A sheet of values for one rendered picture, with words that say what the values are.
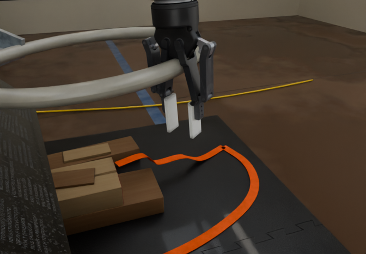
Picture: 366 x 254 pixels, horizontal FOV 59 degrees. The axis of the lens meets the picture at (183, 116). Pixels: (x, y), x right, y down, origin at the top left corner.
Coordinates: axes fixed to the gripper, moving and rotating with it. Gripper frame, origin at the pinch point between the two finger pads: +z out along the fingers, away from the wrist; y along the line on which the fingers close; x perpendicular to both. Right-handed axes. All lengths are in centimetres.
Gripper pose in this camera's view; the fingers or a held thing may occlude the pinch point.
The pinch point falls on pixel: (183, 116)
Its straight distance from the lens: 59.2
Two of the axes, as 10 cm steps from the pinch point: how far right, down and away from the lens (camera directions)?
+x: -5.5, 4.0, -7.4
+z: 0.7, 9.0, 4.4
